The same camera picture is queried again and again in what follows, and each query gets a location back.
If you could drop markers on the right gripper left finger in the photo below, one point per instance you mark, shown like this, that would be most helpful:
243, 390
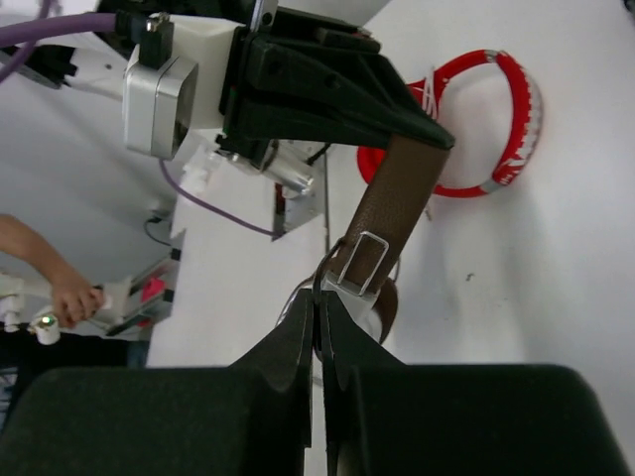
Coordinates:
250, 418

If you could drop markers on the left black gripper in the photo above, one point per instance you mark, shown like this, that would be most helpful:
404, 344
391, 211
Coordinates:
303, 77

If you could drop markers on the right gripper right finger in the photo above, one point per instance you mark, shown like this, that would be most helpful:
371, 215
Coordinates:
385, 417

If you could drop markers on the brown silver headphones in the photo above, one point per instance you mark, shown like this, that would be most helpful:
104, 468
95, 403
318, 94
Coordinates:
358, 265

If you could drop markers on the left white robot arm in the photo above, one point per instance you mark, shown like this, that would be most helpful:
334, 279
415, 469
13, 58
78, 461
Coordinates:
122, 31

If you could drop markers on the person's forearm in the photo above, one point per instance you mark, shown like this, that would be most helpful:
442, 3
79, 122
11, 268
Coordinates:
22, 242

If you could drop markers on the red headphones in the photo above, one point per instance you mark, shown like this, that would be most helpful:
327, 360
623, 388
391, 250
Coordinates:
526, 121

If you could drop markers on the person's hand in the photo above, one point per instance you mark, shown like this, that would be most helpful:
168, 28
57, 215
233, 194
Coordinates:
75, 300

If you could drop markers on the white handheld controller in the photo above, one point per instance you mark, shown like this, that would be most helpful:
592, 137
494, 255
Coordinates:
43, 324

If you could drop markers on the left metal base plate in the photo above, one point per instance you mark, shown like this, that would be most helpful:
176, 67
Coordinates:
300, 191

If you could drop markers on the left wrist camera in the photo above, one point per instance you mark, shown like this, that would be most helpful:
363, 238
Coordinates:
157, 106

